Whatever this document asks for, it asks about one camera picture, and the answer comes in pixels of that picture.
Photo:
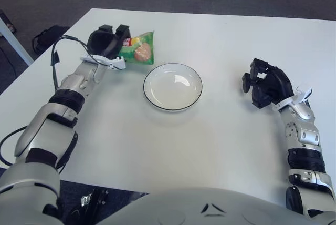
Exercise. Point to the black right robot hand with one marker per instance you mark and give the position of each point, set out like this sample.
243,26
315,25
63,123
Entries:
273,85

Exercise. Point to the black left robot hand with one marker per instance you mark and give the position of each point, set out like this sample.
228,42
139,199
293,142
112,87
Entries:
101,42

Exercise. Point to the green potato chips bag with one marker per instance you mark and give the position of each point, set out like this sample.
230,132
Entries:
143,51

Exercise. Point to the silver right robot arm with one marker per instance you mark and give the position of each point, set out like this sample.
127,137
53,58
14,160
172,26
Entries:
304,135

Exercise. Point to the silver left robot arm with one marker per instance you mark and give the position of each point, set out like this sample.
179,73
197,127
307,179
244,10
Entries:
47,127

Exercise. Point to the white plate with black rim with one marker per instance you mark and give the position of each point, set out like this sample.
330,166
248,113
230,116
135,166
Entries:
172,88

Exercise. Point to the black bag on floor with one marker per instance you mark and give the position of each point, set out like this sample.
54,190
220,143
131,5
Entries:
51,35

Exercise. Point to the white table leg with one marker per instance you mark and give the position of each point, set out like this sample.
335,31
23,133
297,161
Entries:
14,42

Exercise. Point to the grey robot torso shell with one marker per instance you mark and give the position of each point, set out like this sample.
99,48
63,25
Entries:
183,209

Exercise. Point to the silver metal clip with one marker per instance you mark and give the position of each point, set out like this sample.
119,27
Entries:
86,200

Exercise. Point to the black stand frame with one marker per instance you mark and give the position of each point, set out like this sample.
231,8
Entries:
98,201

